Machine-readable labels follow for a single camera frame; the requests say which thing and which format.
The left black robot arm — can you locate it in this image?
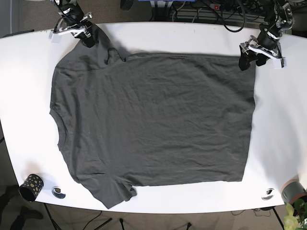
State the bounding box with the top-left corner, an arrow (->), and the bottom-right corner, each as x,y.
238,0 -> 295,71

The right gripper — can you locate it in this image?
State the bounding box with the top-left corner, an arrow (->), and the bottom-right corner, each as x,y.
50,13 -> 95,48

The black gold-dotted cup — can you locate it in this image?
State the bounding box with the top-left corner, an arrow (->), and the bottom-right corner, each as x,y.
19,174 -> 44,202

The grey plant pot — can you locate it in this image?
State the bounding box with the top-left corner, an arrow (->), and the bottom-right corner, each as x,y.
281,180 -> 307,205

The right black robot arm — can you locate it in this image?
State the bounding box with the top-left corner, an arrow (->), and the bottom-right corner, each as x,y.
49,0 -> 95,48

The dark grey T-shirt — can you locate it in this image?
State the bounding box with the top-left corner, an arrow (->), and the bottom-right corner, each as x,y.
50,26 -> 256,208

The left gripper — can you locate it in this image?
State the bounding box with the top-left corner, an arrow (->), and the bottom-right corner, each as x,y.
238,35 -> 286,71

